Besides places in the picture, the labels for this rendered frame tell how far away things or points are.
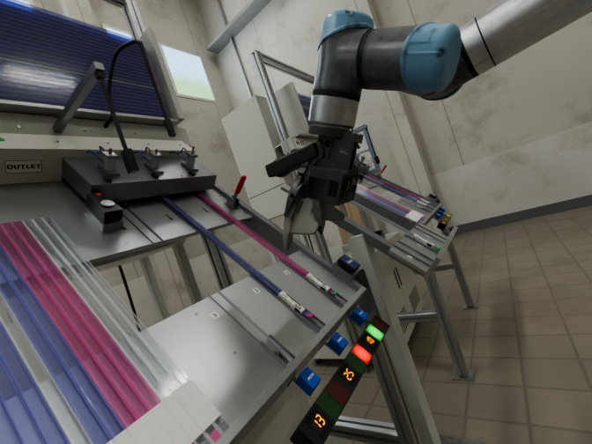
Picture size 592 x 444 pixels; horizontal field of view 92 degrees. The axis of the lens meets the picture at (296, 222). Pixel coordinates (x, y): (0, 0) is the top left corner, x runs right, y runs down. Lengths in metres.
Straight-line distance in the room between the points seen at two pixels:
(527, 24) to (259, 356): 0.59
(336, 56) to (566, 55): 4.31
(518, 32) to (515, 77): 4.10
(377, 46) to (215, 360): 0.49
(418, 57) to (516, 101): 4.19
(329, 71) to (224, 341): 0.44
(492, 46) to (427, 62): 0.14
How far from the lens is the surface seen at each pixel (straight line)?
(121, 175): 0.79
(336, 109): 0.46
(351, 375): 0.58
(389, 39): 0.44
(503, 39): 0.53
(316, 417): 0.51
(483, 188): 4.57
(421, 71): 0.42
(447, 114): 4.61
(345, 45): 0.46
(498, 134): 4.56
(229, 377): 0.48
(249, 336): 0.53
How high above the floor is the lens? 0.94
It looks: level
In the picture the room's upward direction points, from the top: 19 degrees counter-clockwise
